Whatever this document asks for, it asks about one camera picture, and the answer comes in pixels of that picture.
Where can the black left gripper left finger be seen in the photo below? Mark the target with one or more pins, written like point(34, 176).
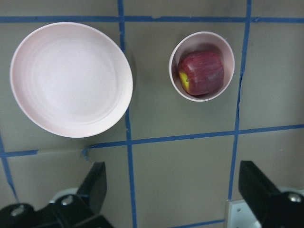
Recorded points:
point(72, 210)

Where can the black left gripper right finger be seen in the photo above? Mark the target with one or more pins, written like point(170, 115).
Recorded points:
point(272, 207)

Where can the red apple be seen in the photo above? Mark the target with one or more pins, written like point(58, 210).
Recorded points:
point(201, 73)

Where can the pink bowl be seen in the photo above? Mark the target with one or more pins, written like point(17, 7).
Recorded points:
point(197, 42)

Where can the pink plate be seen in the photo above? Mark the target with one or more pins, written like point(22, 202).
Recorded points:
point(71, 79)

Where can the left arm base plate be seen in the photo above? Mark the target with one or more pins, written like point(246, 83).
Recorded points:
point(239, 215)

